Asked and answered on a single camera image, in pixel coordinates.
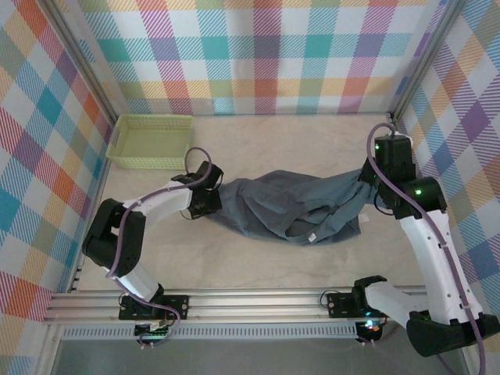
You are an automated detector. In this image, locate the long aluminium mounting rail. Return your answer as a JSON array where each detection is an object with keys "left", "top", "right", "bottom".
[{"left": 42, "top": 287, "right": 430, "bottom": 325}]

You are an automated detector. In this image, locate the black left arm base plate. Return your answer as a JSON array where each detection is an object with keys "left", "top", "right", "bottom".
[{"left": 118, "top": 295, "right": 191, "bottom": 322}]

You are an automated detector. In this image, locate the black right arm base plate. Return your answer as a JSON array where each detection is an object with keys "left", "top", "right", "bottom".
[{"left": 327, "top": 291, "right": 391, "bottom": 318}]

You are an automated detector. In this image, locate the grey-blue t-shirt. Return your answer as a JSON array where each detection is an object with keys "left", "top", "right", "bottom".
[{"left": 212, "top": 168, "right": 372, "bottom": 246}]

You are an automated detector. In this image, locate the aluminium side base rail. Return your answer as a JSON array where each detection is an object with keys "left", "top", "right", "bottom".
[{"left": 68, "top": 116, "right": 118, "bottom": 294}]

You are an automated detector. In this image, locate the grey slotted cable duct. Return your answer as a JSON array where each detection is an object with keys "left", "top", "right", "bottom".
[{"left": 62, "top": 327, "right": 360, "bottom": 341}]

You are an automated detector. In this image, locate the aluminium frame post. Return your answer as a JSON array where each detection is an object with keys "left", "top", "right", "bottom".
[
  {"left": 45, "top": 0, "right": 120, "bottom": 122},
  {"left": 390, "top": 0, "right": 468, "bottom": 120}
]

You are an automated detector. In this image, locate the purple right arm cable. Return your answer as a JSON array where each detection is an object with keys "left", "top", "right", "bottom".
[{"left": 359, "top": 123, "right": 489, "bottom": 375}]

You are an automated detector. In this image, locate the light green plastic basket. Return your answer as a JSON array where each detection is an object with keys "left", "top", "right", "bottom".
[{"left": 105, "top": 114, "right": 195, "bottom": 172}]

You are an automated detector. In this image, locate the thin black right gripper cable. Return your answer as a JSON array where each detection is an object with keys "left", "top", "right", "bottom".
[{"left": 373, "top": 193, "right": 395, "bottom": 215}]

